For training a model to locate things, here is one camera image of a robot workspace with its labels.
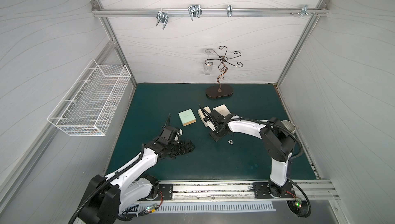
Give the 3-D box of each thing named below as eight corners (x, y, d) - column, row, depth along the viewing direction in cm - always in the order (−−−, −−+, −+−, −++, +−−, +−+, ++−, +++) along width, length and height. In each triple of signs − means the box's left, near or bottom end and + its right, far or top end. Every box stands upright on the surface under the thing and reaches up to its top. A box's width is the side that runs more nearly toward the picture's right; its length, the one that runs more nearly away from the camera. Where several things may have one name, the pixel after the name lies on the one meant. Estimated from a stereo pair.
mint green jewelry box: (183, 127, 98) (183, 124, 95) (178, 116, 103) (178, 113, 100) (196, 122, 101) (196, 118, 97) (191, 112, 106) (190, 108, 103)
